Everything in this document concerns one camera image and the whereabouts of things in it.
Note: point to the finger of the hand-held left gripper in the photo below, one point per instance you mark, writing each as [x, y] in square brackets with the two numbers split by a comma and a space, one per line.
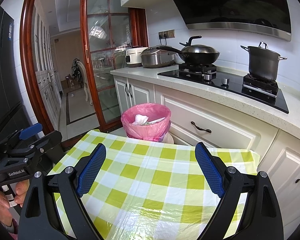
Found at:
[50, 138]
[30, 130]

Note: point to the white rice cooker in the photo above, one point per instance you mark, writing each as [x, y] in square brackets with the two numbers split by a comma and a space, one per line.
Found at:
[132, 57]

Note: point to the black range hood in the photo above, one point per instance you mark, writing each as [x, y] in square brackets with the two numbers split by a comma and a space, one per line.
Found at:
[227, 2]

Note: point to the black wok with lid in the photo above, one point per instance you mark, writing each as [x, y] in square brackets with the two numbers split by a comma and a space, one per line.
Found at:
[200, 55]

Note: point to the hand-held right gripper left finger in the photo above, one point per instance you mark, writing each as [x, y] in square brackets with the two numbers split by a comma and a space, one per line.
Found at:
[92, 170]

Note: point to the silver rice cooker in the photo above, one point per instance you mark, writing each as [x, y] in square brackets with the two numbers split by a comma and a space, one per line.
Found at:
[155, 58]

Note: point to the white hallway cabinets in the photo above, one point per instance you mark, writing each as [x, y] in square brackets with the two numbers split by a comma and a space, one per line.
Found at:
[46, 92]

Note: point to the wooden glass sliding door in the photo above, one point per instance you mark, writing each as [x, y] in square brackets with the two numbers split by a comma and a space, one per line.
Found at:
[83, 55]

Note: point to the white corner base cabinet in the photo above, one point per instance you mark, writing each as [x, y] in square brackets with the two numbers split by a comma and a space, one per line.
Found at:
[285, 170]

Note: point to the black refrigerator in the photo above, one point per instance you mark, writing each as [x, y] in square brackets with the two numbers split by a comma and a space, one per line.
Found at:
[5, 80]

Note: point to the green checked tablecloth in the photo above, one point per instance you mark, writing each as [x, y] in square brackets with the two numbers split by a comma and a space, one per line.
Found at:
[152, 180]

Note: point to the person's left hand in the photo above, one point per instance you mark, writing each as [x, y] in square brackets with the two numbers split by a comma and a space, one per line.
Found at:
[0, 205]

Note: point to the dark stock pot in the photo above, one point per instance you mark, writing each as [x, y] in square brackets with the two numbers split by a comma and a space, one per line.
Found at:
[262, 65]

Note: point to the white drawer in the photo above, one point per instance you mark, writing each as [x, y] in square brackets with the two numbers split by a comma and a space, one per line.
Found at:
[215, 115]

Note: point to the black gas stove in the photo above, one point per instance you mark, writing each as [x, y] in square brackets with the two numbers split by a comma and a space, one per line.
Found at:
[235, 85]

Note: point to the trash bin with pink bag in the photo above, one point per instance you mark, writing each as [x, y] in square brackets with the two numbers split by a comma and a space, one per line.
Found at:
[130, 127]

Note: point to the white two-door base cabinet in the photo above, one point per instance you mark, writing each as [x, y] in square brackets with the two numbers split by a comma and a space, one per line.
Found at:
[120, 92]

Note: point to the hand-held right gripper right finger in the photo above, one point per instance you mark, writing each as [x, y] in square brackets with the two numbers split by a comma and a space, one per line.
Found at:
[210, 172]

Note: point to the white dining chair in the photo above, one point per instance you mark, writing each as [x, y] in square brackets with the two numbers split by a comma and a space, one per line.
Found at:
[83, 85]

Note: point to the white plastic wrapper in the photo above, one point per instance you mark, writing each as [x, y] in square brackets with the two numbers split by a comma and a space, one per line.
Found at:
[157, 120]

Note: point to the white plastic bucket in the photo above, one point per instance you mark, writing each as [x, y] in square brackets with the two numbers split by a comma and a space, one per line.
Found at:
[169, 139]

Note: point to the gold wall socket row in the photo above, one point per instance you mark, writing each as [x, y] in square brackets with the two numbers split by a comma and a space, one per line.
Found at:
[166, 33]

